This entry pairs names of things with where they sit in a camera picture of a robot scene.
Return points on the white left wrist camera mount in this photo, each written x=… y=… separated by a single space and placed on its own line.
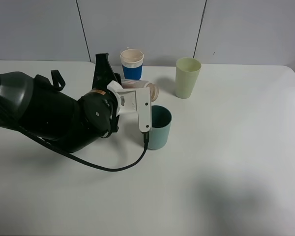
x=133 y=100

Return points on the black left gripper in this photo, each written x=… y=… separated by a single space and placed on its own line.
x=99 y=105

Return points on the teal green cup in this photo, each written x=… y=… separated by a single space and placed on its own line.
x=161 y=119

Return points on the white cup with blue sleeve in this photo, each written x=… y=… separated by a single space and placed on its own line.
x=132 y=63

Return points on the clear bottle with pink label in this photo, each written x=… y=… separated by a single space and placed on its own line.
x=138 y=84

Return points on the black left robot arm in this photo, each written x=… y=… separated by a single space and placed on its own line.
x=39 y=106

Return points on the pale green tall cup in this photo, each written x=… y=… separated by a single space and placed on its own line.
x=187 y=72

